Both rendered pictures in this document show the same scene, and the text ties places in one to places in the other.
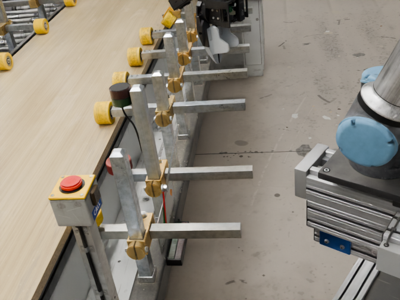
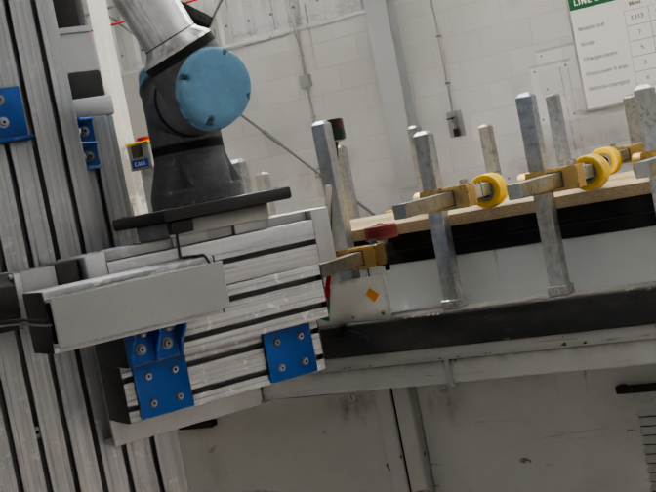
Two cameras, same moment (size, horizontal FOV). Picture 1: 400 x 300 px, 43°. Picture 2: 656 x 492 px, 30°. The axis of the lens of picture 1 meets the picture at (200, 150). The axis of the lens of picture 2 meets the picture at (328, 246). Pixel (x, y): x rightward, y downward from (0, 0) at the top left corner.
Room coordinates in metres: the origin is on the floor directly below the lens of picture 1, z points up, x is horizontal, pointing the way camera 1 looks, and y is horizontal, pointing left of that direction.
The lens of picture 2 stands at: (2.16, -2.57, 1.04)
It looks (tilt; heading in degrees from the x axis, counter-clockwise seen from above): 3 degrees down; 109
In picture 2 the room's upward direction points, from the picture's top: 11 degrees counter-clockwise
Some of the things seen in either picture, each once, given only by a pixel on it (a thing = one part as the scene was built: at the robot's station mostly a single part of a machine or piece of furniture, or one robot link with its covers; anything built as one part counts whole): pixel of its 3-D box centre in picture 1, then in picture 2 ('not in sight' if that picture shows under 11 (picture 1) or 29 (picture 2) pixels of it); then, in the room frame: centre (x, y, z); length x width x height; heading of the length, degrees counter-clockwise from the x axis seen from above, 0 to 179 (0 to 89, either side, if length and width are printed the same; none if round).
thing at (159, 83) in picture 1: (168, 134); (442, 236); (1.51, 0.10, 0.86); 0.03 x 0.03 x 0.48; 79
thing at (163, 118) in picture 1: (165, 111); (444, 198); (1.54, 0.10, 0.95); 0.13 x 0.06 x 0.05; 169
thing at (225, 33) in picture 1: (227, 41); not in sight; (1.04, -0.09, 1.35); 0.06 x 0.03 x 0.09; 49
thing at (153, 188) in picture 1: (156, 178); (355, 258); (1.29, 0.15, 0.85); 0.13 x 0.06 x 0.05; 169
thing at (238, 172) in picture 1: (183, 174); (346, 263); (1.29, 0.06, 0.84); 0.43 x 0.03 x 0.04; 79
